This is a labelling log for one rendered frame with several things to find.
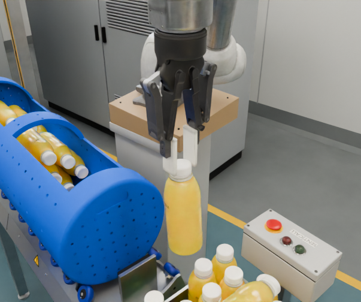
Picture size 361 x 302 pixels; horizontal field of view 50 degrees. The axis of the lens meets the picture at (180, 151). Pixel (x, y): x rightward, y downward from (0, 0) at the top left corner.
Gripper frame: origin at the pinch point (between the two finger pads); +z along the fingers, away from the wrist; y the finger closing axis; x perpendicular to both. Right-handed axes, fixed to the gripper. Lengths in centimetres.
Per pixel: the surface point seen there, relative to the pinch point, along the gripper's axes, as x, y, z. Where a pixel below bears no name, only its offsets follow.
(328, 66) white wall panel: -118, -264, 74
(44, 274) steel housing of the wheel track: -40, 16, 53
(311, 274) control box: 17.5, -20.9, 29.8
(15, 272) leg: -114, 11, 119
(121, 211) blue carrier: -18.7, 1.7, 24.0
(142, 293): -10.7, 2.8, 43.7
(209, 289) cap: 5.6, -3.1, 31.5
